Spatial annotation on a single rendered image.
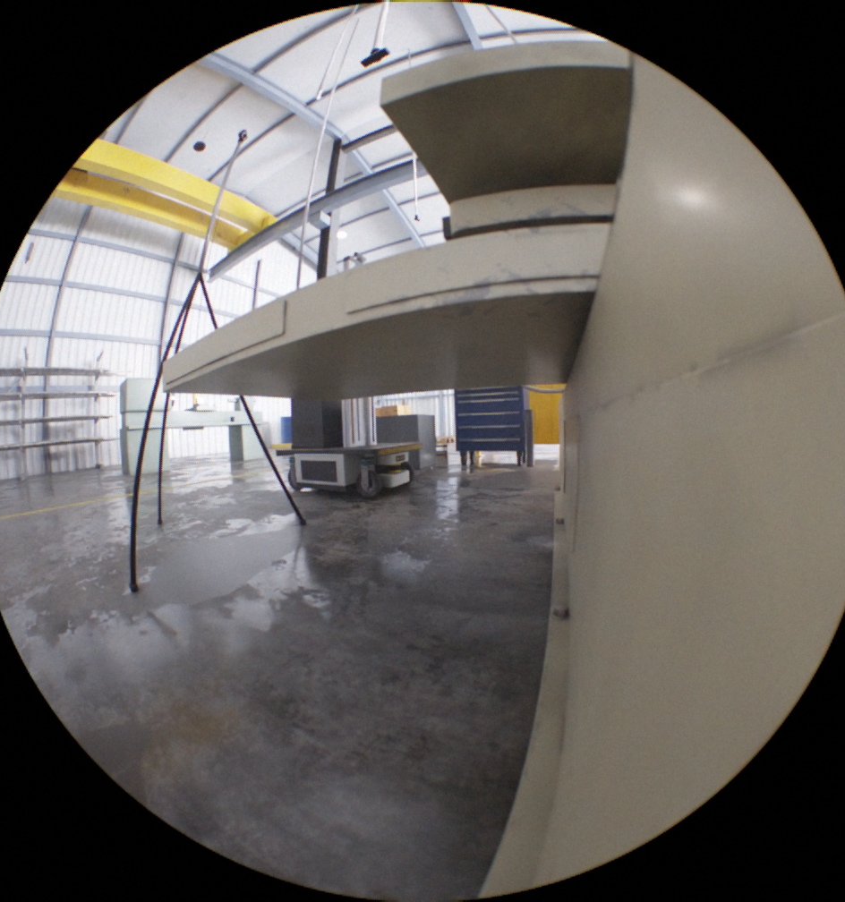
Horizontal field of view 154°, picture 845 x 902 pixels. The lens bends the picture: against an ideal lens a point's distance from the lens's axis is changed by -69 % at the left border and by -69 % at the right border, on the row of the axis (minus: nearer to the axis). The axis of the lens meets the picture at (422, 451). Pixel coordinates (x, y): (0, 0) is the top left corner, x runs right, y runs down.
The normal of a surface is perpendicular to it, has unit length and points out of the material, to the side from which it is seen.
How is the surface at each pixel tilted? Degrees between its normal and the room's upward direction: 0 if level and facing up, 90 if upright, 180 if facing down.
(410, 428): 90
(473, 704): 0
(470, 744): 0
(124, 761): 0
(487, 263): 90
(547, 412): 90
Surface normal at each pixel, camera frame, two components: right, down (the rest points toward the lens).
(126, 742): -0.04, -1.00
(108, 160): 0.92, 0.00
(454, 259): -0.40, 0.08
